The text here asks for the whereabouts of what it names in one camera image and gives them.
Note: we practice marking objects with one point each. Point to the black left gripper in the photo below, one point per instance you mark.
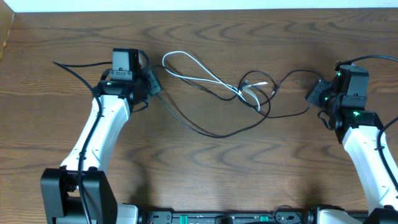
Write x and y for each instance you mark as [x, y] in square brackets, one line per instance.
[152, 76]

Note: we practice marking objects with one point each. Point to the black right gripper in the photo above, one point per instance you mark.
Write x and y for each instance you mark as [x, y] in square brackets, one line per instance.
[313, 96]

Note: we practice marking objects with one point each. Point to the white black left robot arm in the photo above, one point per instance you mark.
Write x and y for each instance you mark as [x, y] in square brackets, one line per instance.
[78, 191]

